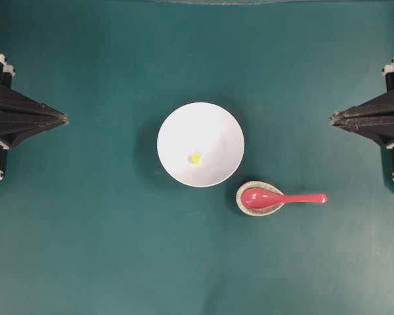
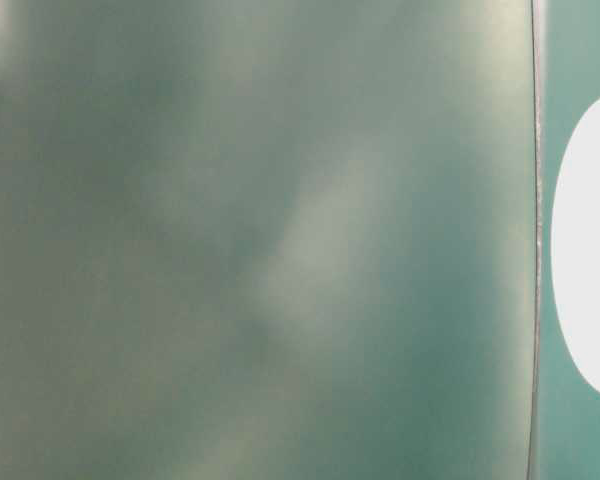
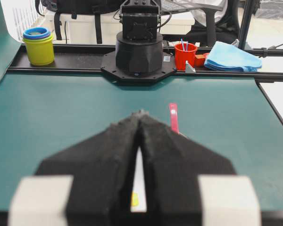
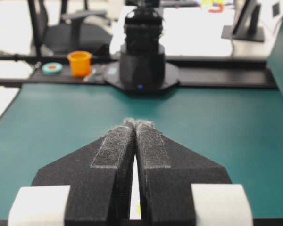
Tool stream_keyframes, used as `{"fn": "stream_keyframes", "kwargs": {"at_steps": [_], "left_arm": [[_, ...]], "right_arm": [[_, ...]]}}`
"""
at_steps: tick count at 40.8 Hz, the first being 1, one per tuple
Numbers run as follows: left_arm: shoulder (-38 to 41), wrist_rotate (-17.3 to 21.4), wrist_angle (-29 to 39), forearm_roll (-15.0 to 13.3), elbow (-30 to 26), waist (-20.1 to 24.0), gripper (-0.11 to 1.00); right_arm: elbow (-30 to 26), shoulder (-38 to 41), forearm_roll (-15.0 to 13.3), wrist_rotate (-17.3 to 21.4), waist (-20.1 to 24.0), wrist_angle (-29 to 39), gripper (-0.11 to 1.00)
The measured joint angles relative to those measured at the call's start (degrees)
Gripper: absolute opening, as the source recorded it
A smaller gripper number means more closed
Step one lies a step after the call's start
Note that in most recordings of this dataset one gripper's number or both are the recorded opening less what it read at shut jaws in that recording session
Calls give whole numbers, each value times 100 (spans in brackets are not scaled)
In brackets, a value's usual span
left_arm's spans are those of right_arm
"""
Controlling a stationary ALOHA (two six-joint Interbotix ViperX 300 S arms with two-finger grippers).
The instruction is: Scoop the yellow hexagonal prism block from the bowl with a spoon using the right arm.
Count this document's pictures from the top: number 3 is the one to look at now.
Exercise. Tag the left gripper black foam right finger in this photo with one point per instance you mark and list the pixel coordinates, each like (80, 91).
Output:
(187, 184)

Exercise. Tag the left gripper black foam left finger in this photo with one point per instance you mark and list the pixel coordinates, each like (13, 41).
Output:
(83, 185)

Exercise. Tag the red plastic spoon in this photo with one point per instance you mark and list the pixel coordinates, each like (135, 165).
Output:
(174, 118)

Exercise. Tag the yellow hexagonal block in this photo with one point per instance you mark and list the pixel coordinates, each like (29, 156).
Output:
(134, 200)

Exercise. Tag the orange red block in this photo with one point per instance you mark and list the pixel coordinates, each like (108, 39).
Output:
(200, 59)

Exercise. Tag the white plate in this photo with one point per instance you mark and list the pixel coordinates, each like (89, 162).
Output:
(139, 185)

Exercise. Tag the red cup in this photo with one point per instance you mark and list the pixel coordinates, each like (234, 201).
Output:
(182, 56)

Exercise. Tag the blue cloth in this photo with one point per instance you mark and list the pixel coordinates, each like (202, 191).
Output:
(226, 57)

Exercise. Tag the blue straws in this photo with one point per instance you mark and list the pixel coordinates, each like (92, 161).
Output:
(185, 45)

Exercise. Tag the stacked yellow green cups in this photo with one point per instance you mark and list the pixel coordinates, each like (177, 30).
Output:
(39, 46)

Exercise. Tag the black office chair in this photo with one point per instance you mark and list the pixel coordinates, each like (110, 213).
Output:
(215, 20)

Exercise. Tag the black backpack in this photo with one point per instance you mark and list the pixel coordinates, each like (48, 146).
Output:
(79, 7)

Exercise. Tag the silver metal bracket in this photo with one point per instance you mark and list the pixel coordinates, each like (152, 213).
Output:
(189, 69)

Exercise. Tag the black aluminium rail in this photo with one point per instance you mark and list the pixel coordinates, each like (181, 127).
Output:
(89, 60)

